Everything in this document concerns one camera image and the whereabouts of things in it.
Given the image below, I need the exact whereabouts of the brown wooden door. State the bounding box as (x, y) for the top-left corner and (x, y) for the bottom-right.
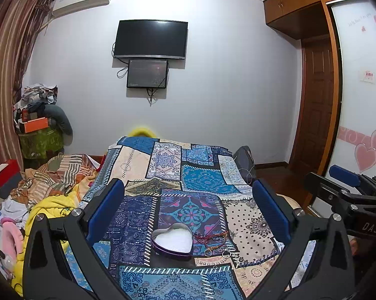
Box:
(290, 38), (334, 177)

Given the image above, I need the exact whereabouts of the purple heart-shaped tin box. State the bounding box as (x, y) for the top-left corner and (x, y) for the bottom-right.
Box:
(151, 223), (193, 262)

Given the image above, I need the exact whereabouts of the orange box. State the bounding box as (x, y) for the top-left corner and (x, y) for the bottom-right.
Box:
(20, 117), (49, 134)

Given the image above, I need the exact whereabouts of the blue patchwork bed cover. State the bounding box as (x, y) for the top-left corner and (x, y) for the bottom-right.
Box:
(78, 137), (283, 299)

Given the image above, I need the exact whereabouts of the orange braided cord bracelet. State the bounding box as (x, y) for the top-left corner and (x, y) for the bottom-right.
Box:
(193, 229), (231, 257)

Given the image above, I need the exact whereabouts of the yellow headboard cushion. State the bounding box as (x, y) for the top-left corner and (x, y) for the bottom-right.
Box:
(128, 127), (157, 138)

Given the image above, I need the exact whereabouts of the pink plush toy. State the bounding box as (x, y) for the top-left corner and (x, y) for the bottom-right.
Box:
(1, 217), (24, 261)

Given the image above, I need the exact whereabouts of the yellow cartoon blanket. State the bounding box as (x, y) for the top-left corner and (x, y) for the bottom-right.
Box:
(11, 176), (96, 298)

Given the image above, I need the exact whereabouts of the striped brown curtain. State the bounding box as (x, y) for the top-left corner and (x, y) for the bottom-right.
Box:
(0, 0), (52, 167)

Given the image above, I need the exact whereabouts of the small wall monitor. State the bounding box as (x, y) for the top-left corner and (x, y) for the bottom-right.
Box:
(127, 59), (169, 89)

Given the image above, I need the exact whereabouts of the large wall television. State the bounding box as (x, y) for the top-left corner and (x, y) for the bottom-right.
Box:
(113, 20), (188, 60)

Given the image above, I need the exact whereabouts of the white wardrobe sliding door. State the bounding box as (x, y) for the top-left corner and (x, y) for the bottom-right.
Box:
(327, 0), (376, 177)

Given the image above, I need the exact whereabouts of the striped patchwork quilt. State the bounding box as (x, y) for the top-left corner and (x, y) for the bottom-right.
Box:
(10, 154), (100, 209)

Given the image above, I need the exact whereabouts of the red box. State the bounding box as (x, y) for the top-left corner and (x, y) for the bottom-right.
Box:
(0, 159), (22, 190)

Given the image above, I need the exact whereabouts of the wooden overhead cabinet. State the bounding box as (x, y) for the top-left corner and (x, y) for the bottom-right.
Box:
(264, 0), (329, 40)

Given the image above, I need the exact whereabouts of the pile of clothes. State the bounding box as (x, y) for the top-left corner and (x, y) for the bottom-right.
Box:
(13, 83), (58, 113)

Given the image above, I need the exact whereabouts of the dark backpack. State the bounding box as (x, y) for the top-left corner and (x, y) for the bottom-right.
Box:
(233, 145), (257, 185)

